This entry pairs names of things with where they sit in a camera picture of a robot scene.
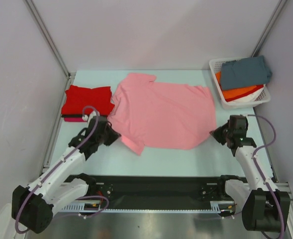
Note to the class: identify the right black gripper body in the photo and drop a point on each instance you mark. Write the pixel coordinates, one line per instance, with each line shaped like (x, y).
(222, 132)

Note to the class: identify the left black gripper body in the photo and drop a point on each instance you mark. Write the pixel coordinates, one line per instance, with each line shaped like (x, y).
(108, 137)

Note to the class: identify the pink t shirt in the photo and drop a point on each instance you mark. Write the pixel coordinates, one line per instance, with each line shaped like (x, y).
(154, 114)

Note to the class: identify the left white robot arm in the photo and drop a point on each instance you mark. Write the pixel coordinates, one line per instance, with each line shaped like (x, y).
(33, 207)

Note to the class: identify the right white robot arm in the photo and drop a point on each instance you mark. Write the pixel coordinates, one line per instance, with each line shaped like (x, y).
(264, 207)

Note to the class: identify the folded magenta t shirt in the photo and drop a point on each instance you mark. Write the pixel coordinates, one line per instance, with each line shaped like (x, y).
(77, 119)

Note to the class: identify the orange t shirt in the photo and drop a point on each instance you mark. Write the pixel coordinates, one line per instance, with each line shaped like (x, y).
(235, 92)

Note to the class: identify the white t shirt in basket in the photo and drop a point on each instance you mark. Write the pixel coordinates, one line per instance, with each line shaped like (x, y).
(249, 98)

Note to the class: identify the folded red t shirt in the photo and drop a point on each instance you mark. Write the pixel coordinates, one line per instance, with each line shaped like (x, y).
(79, 97)

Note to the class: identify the red t shirt in basket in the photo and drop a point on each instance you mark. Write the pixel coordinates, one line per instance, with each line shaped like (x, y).
(250, 92)

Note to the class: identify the grey blue t shirt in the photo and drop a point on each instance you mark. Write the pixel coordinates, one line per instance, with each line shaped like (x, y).
(245, 72)

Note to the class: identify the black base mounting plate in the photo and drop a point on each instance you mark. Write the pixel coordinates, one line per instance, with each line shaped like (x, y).
(167, 192)

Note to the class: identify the white plastic basket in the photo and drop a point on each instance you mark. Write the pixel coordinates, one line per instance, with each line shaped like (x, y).
(215, 68)

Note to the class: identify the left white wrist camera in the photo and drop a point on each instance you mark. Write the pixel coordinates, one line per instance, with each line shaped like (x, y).
(88, 118)

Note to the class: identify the white slotted cable duct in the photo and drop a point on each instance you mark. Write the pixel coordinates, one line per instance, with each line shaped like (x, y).
(212, 207)

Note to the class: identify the aluminium front frame rail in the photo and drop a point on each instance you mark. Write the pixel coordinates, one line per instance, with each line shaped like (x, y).
(284, 187)

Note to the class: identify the right aluminium corner post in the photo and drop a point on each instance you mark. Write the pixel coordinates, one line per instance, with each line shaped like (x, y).
(279, 9)

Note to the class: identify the aluminium corner post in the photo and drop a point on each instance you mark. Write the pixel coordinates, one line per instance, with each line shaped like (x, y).
(279, 9)
(34, 12)

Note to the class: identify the left aluminium corner post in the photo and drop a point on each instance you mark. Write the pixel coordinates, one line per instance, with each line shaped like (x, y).
(34, 12)

